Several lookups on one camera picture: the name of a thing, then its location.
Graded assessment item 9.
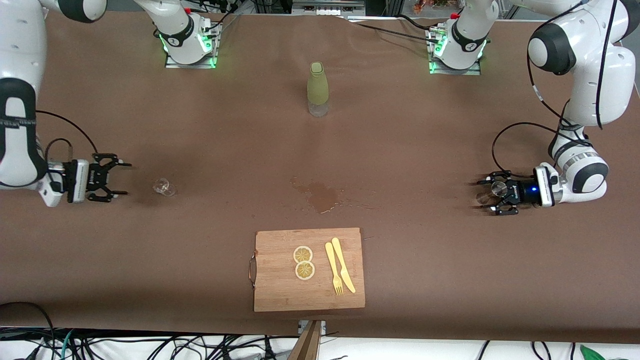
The steel cone jigger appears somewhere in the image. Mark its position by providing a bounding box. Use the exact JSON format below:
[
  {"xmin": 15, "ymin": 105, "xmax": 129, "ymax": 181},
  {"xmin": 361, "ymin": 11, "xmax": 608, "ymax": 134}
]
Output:
[{"xmin": 475, "ymin": 181, "xmax": 507, "ymax": 206}]

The clear glass measuring cup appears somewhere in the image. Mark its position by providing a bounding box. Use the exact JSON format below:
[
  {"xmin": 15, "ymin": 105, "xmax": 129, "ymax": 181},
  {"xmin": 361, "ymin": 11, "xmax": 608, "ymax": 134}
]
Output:
[{"xmin": 152, "ymin": 178, "xmax": 177, "ymax": 197}]

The brown table cover sheet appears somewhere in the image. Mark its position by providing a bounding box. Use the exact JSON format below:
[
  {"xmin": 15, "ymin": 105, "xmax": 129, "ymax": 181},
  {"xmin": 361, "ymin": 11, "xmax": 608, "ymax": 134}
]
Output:
[{"xmin": 0, "ymin": 9, "xmax": 640, "ymax": 346}]

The yellow plastic knife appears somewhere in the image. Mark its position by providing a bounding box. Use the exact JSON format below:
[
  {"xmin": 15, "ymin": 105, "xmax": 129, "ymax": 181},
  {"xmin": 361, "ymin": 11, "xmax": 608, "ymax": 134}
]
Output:
[{"xmin": 331, "ymin": 237, "xmax": 357, "ymax": 294}]

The yellow plastic fork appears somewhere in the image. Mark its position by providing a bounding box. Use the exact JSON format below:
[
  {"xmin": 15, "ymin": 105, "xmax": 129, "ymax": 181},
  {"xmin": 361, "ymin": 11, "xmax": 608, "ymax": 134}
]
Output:
[{"xmin": 325, "ymin": 242, "xmax": 344, "ymax": 296}]

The wooden cutting board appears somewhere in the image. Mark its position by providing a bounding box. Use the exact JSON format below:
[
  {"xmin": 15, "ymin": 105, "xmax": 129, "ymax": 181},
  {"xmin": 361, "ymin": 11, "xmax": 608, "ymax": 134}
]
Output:
[{"xmin": 248, "ymin": 227, "xmax": 366, "ymax": 313}]

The green sleeved glass bottle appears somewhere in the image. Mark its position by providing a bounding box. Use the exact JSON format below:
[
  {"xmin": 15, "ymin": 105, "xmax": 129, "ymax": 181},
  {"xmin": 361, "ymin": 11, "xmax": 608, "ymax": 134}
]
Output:
[{"xmin": 306, "ymin": 62, "xmax": 330, "ymax": 118}]

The wooden beam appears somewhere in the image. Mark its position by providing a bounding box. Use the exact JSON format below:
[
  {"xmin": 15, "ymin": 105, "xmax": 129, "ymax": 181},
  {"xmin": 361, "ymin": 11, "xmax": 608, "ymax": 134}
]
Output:
[{"xmin": 287, "ymin": 320, "xmax": 323, "ymax": 360}]

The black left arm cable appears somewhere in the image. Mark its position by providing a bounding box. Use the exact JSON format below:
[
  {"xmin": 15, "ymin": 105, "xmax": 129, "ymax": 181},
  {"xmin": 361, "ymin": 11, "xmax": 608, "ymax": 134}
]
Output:
[{"xmin": 491, "ymin": 0, "xmax": 618, "ymax": 173}]

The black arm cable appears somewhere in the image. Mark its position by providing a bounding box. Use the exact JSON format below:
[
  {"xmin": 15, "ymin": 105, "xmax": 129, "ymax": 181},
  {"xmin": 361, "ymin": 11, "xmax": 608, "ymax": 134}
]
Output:
[
  {"xmin": 491, "ymin": 0, "xmax": 618, "ymax": 173},
  {"xmin": 35, "ymin": 110, "xmax": 98, "ymax": 173}
]

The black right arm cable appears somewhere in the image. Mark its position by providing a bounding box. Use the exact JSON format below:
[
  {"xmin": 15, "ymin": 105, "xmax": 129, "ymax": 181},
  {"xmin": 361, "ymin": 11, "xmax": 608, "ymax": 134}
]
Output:
[{"xmin": 35, "ymin": 110, "xmax": 98, "ymax": 173}]

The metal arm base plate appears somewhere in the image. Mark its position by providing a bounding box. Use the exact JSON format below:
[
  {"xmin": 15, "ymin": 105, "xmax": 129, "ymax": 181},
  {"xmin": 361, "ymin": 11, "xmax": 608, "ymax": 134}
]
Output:
[
  {"xmin": 427, "ymin": 25, "xmax": 483, "ymax": 76},
  {"xmin": 165, "ymin": 17, "xmax": 221, "ymax": 69}
]

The black looped cable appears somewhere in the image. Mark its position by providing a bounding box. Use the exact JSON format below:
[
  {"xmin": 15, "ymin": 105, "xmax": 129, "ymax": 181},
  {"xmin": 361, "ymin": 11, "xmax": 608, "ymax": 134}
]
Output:
[{"xmin": 0, "ymin": 301, "xmax": 56, "ymax": 346}]

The teal cable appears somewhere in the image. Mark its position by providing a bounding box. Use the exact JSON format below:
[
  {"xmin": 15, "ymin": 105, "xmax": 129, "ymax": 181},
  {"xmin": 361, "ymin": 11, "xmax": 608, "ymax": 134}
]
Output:
[{"xmin": 59, "ymin": 330, "xmax": 76, "ymax": 360}]

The black power cable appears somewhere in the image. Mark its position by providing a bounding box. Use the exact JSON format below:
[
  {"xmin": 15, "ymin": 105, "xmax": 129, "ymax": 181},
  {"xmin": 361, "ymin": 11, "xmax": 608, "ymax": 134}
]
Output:
[{"xmin": 345, "ymin": 15, "xmax": 443, "ymax": 46}]

